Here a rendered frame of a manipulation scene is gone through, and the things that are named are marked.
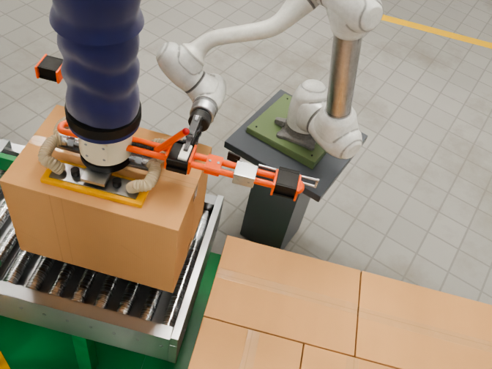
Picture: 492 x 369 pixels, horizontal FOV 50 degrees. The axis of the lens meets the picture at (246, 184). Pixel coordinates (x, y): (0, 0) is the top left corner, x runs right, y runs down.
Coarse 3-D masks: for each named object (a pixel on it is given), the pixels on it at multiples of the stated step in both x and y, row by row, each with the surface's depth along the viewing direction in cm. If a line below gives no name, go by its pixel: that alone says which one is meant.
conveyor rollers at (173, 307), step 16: (0, 176) 230; (0, 192) 227; (0, 208) 219; (0, 224) 216; (16, 240) 213; (0, 256) 205; (32, 256) 210; (192, 256) 218; (16, 272) 202; (64, 272) 204; (96, 272) 208; (32, 288) 198; (64, 288) 203; (80, 288) 201; (112, 288) 204; (128, 288) 204; (176, 288) 207; (96, 304) 198; (128, 304) 200; (144, 304) 202; (176, 304) 203
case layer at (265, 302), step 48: (240, 240) 227; (240, 288) 212; (288, 288) 215; (336, 288) 218; (384, 288) 222; (240, 336) 198; (288, 336) 201; (336, 336) 204; (384, 336) 207; (432, 336) 211; (480, 336) 214
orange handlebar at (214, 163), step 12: (60, 132) 168; (144, 144) 170; (156, 144) 170; (156, 156) 167; (204, 156) 169; (216, 156) 169; (204, 168) 167; (216, 168) 166; (264, 180) 166; (300, 192) 166
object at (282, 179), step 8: (280, 176) 166; (288, 176) 167; (296, 176) 168; (272, 184) 164; (280, 184) 164; (288, 184) 165; (296, 184) 165; (272, 192) 166; (280, 192) 167; (288, 192) 166; (296, 192) 164
